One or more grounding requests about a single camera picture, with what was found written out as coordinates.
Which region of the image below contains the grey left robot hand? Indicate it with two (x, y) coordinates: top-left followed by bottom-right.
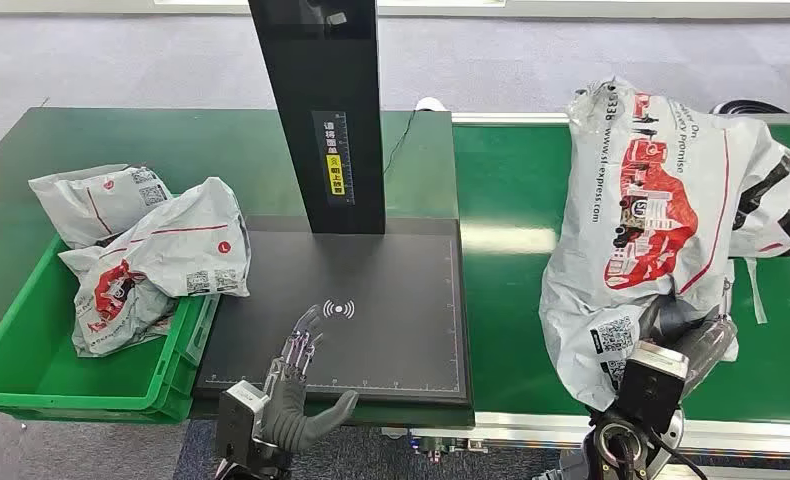
(260, 303), (361, 456)

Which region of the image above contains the large courier bag black lettering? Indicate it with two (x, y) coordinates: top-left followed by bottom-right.
(538, 77), (790, 413)

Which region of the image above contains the courier bag red L dot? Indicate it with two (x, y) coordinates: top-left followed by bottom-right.
(58, 176), (253, 300)

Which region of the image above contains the crumpled courier bag red print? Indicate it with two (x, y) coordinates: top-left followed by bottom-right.
(70, 259), (179, 359)

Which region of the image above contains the yellow black label sticker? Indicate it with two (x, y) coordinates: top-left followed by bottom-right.
(311, 109), (357, 207)

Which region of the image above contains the green plastic crate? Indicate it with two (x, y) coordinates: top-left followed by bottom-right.
(0, 231), (222, 426)

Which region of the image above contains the small grey courier bag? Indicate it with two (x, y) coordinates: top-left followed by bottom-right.
(28, 163), (175, 250)

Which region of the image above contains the black round object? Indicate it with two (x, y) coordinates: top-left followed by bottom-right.
(708, 99), (788, 117)

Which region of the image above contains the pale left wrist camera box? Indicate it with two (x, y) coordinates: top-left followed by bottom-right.
(214, 380), (272, 465)

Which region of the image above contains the green conveyor belt aluminium frame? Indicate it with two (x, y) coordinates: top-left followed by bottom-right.
(382, 111), (790, 466)

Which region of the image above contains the thin black cable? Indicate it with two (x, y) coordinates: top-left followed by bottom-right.
(383, 108), (417, 178)

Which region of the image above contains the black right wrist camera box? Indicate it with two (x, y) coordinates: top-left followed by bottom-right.
(616, 339), (692, 437)

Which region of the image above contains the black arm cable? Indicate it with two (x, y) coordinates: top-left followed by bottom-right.
(649, 429), (710, 480)

